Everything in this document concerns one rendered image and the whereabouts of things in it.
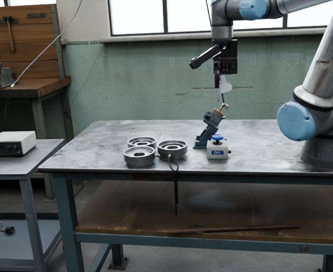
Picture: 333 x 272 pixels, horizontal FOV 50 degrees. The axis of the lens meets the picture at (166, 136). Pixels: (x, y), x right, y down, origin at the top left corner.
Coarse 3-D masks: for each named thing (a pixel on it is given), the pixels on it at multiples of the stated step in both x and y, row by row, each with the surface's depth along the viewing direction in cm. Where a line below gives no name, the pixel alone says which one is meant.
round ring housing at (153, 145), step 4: (128, 140) 132; (132, 140) 134; (136, 140) 135; (140, 140) 135; (148, 140) 135; (152, 140) 134; (156, 140) 131; (128, 144) 129; (136, 144) 131; (140, 144) 134; (144, 144) 134; (148, 144) 127; (152, 144) 128; (156, 144) 131
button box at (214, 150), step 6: (210, 144) 123; (216, 144) 122; (222, 144) 122; (210, 150) 121; (216, 150) 121; (222, 150) 120; (228, 150) 124; (210, 156) 122; (216, 156) 121; (222, 156) 121
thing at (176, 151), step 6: (162, 144) 130; (180, 144) 129; (186, 144) 125; (162, 150) 122; (168, 150) 121; (174, 150) 121; (180, 150) 122; (186, 150) 124; (162, 156) 124; (174, 156) 122; (180, 156) 123
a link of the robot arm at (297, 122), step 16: (320, 48) 93; (320, 64) 93; (304, 80) 100; (320, 80) 94; (304, 96) 98; (320, 96) 96; (288, 112) 101; (304, 112) 97; (320, 112) 97; (288, 128) 103; (304, 128) 98; (320, 128) 101
